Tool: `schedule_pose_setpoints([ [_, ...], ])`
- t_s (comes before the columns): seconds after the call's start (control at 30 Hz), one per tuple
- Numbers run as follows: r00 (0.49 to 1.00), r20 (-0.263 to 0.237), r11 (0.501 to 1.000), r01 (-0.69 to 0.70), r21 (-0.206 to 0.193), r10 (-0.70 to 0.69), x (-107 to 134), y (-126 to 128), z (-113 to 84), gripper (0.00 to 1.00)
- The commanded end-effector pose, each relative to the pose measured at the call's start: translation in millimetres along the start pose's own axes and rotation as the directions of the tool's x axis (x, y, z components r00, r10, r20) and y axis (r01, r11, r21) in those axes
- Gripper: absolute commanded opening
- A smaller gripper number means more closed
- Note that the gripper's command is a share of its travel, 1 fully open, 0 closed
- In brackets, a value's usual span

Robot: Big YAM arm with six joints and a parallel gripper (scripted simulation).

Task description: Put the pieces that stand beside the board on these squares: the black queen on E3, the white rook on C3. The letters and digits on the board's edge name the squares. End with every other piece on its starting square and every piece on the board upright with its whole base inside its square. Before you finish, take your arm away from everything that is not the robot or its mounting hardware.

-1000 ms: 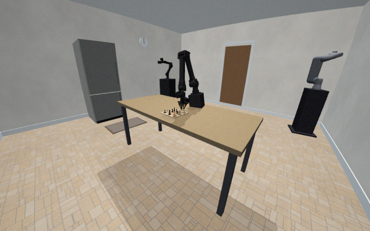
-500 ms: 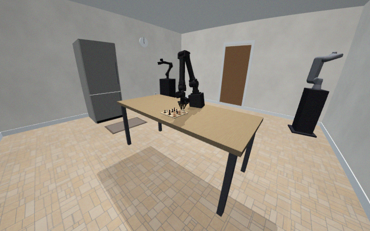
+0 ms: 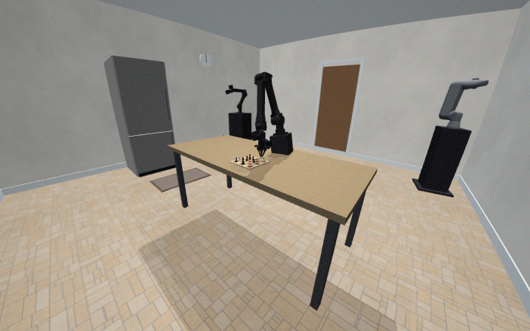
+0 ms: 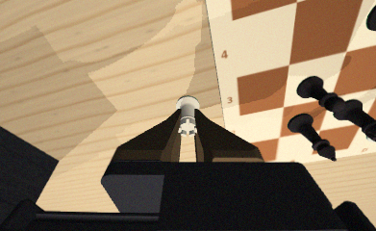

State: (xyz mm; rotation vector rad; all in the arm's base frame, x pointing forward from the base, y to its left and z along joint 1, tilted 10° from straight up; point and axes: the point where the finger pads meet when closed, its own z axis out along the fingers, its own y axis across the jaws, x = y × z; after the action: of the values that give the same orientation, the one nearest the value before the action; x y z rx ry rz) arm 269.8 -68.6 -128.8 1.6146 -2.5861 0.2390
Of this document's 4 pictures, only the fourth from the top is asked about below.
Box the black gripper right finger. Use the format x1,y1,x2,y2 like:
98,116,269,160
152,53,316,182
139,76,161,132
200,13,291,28
194,109,264,162

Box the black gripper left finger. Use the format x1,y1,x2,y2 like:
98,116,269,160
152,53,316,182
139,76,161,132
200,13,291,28
111,109,182,162

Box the brown and cream chessboard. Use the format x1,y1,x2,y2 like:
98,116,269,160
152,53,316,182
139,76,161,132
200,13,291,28
205,0,376,164

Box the white rook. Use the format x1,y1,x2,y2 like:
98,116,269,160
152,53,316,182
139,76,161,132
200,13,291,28
176,95,200,137

